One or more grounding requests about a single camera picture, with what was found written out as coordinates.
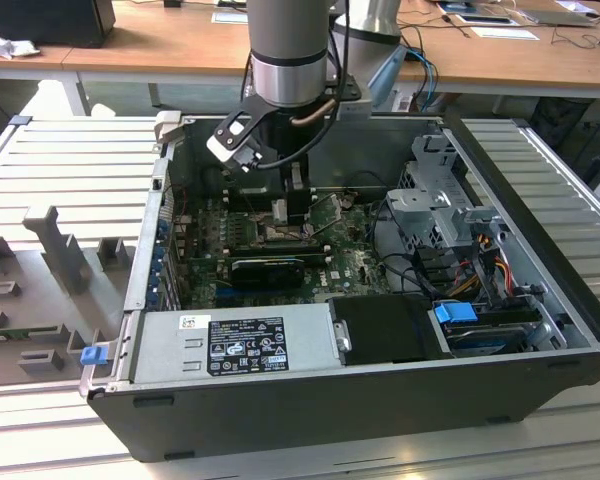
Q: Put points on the thin metal locking lever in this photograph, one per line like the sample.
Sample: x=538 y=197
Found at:
x=250 y=206
x=325 y=227

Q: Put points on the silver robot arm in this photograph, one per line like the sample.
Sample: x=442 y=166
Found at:
x=285 y=30

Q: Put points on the black RAM slot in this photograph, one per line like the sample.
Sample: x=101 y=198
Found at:
x=250 y=204
x=280 y=248
x=250 y=193
x=316 y=260

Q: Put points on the blue expansion slot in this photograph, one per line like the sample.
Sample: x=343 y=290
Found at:
x=227 y=290

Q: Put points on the round coin battery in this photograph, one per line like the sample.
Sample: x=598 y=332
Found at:
x=347 y=201

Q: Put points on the pale blue teach pendant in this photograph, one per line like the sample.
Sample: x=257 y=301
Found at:
x=387 y=70

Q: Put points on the grey case latch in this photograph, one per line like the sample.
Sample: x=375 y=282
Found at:
x=167 y=125

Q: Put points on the white paper sheet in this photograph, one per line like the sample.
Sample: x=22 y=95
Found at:
x=505 y=33
x=230 y=17

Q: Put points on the green motherboard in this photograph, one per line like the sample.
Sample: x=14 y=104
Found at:
x=350 y=260

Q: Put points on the black graphics card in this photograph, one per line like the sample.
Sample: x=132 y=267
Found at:
x=265 y=274

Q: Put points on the wooden desk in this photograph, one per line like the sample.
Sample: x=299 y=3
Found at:
x=180 y=45

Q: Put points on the metal drive cage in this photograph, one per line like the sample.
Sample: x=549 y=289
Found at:
x=420 y=210

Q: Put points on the blue booklet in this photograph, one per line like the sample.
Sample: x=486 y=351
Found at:
x=457 y=7

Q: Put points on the white tray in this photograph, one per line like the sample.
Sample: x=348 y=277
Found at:
x=482 y=19

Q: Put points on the black table end cap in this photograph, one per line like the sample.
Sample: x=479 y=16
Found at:
x=521 y=123

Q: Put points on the blue disk carrier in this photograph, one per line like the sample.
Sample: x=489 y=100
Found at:
x=455 y=312

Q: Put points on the silver power supply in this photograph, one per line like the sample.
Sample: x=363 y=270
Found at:
x=160 y=350

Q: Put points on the black box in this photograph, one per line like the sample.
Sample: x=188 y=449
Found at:
x=45 y=20

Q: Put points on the black PC case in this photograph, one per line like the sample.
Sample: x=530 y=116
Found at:
x=305 y=415

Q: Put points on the hard disk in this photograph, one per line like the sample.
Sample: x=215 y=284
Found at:
x=485 y=340

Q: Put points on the grey laptop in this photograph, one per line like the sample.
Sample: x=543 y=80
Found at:
x=555 y=17

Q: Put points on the crumpled white paper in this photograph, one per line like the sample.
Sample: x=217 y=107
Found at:
x=10 y=47

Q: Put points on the blue plastic clip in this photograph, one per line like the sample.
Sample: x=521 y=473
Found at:
x=92 y=357

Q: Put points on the grey parts rack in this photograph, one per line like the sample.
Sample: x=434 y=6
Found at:
x=40 y=300

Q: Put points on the green RAM stick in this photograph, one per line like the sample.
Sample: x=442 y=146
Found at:
x=20 y=331

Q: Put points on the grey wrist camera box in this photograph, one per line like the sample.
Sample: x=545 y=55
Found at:
x=355 y=109

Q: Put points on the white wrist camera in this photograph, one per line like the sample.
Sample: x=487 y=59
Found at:
x=219 y=146

